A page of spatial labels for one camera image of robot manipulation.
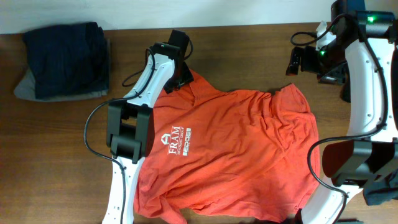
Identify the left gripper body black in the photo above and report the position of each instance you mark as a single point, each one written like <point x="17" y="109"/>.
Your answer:
<point x="181" y="76"/>

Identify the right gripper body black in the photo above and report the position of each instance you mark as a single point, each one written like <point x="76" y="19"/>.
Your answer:
<point x="327" y="63"/>

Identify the orange red printed t-shirt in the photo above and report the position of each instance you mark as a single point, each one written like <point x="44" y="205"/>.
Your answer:
<point x="242" y="153"/>

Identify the navy blue garment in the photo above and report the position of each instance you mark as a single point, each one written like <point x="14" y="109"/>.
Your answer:
<point x="68" y="60"/>

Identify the grey garment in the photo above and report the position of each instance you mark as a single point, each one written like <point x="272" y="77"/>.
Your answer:
<point x="25" y="90"/>

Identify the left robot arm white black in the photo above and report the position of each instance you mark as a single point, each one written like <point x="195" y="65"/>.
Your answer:
<point x="130" y="127"/>

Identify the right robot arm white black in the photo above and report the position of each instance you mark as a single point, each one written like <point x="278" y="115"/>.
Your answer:
<point x="357" y="50"/>

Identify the pile of dark clothes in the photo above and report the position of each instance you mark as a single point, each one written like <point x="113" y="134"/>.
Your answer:
<point x="383" y="191"/>

